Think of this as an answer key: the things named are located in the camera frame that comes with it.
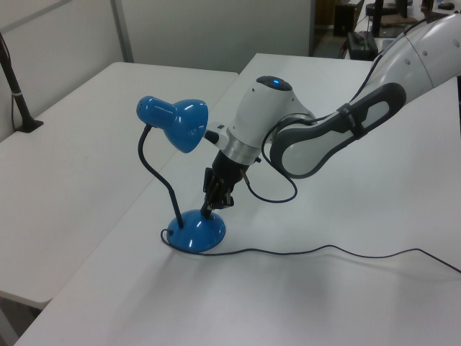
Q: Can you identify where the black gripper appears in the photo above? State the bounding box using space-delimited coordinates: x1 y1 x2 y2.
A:
200 151 252 218

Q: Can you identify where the blue desk lamp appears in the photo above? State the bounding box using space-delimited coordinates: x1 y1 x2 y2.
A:
135 94 227 254

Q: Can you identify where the black device with green part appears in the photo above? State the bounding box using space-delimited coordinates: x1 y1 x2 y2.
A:
344 31 380 61

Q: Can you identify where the black pole with clamp foot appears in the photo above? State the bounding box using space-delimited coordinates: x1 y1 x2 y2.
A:
0 31 45 133

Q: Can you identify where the black background cabinet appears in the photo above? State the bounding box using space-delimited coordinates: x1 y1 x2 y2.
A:
333 1 365 37

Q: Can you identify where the black monitor stand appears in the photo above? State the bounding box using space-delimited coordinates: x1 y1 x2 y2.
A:
366 0 387 37

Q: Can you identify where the black lamp power cord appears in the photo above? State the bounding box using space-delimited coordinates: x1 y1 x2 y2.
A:
159 229 461 275

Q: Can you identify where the grey aluminium partition post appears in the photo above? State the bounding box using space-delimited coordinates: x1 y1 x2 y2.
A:
110 0 134 63

